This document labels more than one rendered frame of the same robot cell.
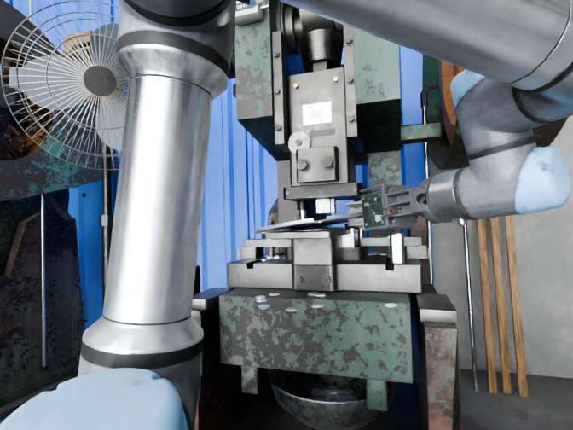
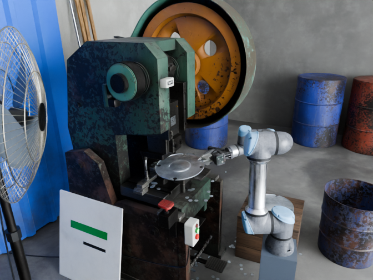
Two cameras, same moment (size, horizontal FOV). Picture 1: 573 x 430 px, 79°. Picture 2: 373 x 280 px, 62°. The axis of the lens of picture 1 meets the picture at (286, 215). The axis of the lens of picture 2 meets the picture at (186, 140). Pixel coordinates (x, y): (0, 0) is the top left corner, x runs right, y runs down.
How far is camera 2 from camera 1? 1.79 m
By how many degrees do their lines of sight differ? 81
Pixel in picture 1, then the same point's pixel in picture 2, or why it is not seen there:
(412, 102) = (53, 41)
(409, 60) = (46, 6)
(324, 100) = (174, 115)
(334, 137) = (176, 129)
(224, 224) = not seen: outside the picture
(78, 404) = (282, 211)
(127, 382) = (276, 209)
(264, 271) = (173, 192)
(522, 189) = not seen: hidden behind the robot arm
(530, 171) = not seen: hidden behind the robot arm
